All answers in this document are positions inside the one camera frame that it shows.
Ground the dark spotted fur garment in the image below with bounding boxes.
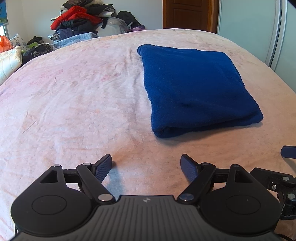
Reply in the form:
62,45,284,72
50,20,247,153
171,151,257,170
23,43,55,63

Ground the pink blanket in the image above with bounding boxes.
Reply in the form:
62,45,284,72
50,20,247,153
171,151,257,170
0,28,296,241

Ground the lotus print roller blind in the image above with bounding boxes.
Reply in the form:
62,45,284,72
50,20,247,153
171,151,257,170
0,0,8,25

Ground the light blue knit blanket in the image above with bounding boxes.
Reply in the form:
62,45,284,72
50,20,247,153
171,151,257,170
51,32,100,48

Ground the orange plastic bag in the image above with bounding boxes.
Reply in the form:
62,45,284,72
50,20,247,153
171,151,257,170
0,35,13,52

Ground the blue beaded sweater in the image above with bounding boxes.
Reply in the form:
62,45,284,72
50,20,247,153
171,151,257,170
137,44,264,139

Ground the floral pillow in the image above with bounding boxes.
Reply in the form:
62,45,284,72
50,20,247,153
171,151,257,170
9,34,27,48

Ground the black and green bag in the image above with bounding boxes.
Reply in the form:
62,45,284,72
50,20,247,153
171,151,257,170
26,36,43,47

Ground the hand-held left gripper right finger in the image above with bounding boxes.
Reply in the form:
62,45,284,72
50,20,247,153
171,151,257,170
178,153,256,205

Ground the wardrobe sliding door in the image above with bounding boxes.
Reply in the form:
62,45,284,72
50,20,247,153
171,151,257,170
216,0,296,90

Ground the clear plastic bag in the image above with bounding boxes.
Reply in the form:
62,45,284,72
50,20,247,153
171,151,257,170
96,17,129,36

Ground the red garment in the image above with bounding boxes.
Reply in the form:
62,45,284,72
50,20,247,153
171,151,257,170
50,6,103,30

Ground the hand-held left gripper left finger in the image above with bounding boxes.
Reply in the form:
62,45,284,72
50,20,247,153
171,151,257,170
39,154,116,204

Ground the dark navy jacket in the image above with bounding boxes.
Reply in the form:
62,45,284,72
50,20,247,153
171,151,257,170
55,19,97,36

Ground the window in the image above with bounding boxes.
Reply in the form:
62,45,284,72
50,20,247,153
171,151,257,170
0,23,10,39

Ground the wooden door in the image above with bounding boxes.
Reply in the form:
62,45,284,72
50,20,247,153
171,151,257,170
162,0,220,34

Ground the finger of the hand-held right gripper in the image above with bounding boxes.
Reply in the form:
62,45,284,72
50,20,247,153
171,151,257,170
250,167,296,189
280,146,296,159

